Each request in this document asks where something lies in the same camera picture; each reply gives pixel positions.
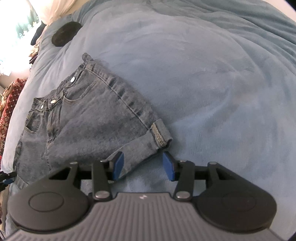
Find black round patch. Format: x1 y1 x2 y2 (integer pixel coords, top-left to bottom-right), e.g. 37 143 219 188
51 22 82 47

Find blue denim shorts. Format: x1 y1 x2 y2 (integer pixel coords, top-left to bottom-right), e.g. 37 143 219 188
13 54 172 189

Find blue plush blanket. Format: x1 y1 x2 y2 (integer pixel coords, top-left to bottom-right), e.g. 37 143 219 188
1 1 295 240

